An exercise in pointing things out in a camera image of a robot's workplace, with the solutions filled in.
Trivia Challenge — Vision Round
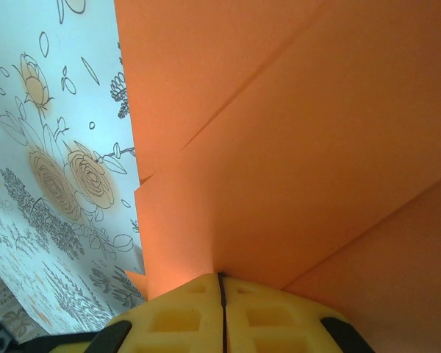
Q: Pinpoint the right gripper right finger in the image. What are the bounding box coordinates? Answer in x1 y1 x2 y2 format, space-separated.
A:
220 274 376 353

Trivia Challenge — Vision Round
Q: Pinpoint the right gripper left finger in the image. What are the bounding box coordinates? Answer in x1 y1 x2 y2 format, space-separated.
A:
106 272 225 353

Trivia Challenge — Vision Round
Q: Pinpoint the orange paper sheet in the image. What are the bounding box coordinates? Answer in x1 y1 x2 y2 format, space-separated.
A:
113 0 441 353

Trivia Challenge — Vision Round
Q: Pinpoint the floral patterned table cover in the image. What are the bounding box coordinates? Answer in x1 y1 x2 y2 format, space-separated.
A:
0 0 148 335

